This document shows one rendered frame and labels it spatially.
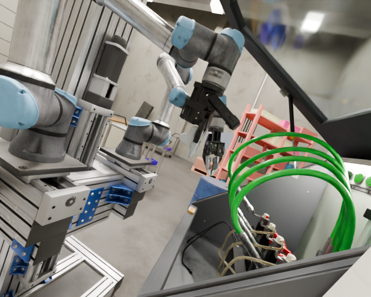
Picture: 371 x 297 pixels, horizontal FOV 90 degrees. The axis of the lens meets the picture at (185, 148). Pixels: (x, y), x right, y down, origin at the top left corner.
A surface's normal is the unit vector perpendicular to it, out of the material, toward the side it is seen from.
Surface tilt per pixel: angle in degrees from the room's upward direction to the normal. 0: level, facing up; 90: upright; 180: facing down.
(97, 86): 90
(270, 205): 90
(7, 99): 98
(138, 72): 90
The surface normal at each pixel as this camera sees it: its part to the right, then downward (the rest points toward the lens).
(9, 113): 0.08, 0.27
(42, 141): 0.61, -0.01
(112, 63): 0.39, 0.25
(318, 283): -0.21, 0.01
